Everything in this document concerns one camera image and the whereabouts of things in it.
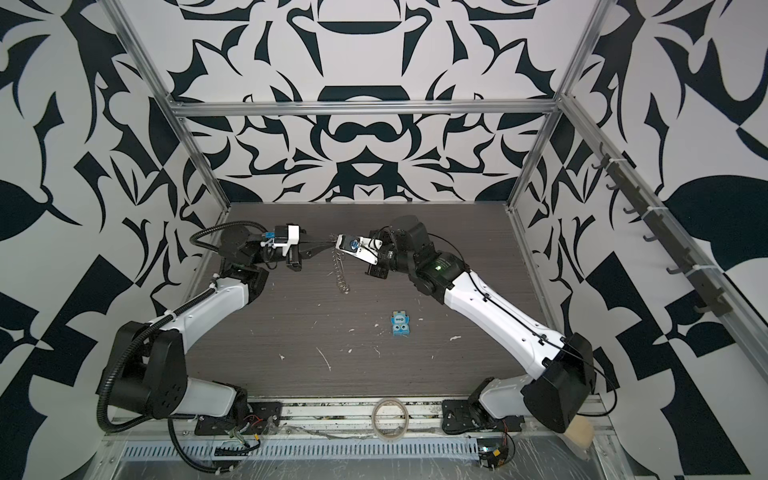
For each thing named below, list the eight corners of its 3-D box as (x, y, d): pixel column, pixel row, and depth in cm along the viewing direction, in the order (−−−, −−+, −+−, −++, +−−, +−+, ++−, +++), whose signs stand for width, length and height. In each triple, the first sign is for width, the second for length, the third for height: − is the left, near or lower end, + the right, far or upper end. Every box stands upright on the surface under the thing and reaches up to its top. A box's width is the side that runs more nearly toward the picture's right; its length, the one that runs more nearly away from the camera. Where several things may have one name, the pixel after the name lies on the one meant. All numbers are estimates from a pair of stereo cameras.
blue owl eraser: (390, 337, 89) (390, 334, 88) (390, 313, 94) (390, 310, 92) (410, 337, 89) (411, 334, 88) (409, 313, 94) (409, 310, 92)
